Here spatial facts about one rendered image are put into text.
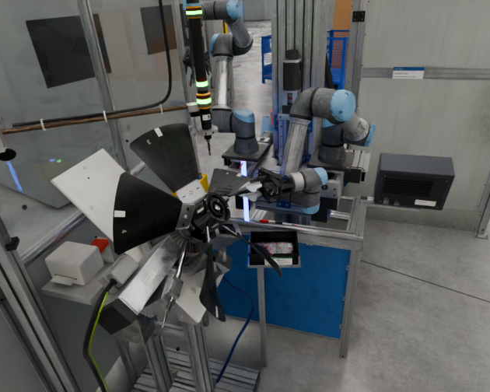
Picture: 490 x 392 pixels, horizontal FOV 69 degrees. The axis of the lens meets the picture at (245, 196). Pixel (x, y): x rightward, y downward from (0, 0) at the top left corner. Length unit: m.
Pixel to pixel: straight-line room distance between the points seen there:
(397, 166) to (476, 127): 1.64
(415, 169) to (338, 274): 0.67
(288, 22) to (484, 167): 1.92
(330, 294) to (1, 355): 1.45
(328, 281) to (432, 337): 0.86
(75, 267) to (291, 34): 1.48
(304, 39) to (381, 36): 0.96
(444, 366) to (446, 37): 2.03
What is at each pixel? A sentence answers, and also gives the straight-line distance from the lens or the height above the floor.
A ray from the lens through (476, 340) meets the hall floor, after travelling 2.63.
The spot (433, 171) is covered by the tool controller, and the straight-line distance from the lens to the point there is 1.49.
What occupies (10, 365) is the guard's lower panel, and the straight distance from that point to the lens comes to 1.76.
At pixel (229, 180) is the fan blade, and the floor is 1.18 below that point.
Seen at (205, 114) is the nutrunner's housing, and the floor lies 1.51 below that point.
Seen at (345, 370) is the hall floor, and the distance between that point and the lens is 2.26.
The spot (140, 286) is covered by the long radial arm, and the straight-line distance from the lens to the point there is 1.11.
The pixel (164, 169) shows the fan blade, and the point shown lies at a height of 1.33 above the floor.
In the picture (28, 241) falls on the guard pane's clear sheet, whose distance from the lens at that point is 1.65.
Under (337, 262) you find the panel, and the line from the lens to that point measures 1.81.
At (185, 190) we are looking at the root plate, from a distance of 1.25.
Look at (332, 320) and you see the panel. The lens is 2.10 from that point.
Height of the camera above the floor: 1.85
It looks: 30 degrees down
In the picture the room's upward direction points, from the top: 4 degrees counter-clockwise
